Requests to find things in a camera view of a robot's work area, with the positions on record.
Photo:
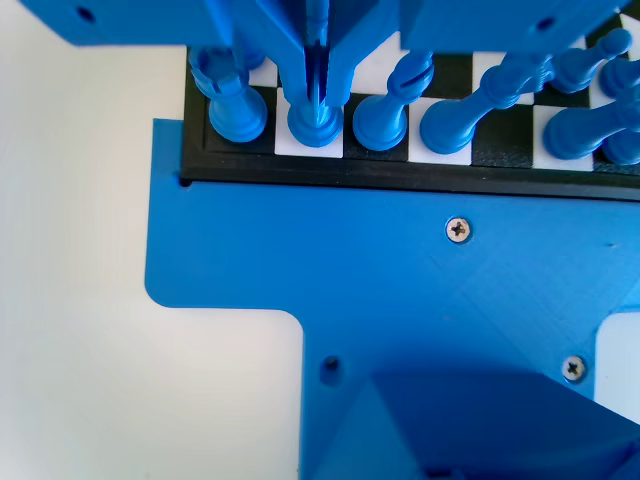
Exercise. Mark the blue chess king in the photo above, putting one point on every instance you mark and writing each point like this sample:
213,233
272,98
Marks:
450,127

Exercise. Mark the blue chess bishop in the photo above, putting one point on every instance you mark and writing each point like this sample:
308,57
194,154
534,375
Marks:
570,137
380,127

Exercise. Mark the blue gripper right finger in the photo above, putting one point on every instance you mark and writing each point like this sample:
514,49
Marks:
360,30

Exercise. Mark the blue printed base plate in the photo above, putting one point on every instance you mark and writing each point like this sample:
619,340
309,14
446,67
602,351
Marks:
400,275

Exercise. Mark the blue chess knight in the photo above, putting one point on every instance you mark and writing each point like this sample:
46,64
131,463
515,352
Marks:
315,132

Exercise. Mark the silver screw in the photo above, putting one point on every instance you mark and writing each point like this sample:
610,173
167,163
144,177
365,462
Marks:
573,368
458,229

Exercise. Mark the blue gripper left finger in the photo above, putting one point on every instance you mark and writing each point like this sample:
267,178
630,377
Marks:
270,30

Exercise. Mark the blue chess rook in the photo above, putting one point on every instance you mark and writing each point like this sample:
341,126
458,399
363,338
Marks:
235,115

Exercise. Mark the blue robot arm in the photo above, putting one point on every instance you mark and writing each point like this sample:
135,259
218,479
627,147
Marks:
475,430

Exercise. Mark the blue chess pawn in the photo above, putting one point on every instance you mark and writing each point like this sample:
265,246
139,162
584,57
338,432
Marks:
622,77
254,59
575,70

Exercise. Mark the black and white chessboard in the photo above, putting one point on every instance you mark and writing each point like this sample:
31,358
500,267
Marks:
500,142

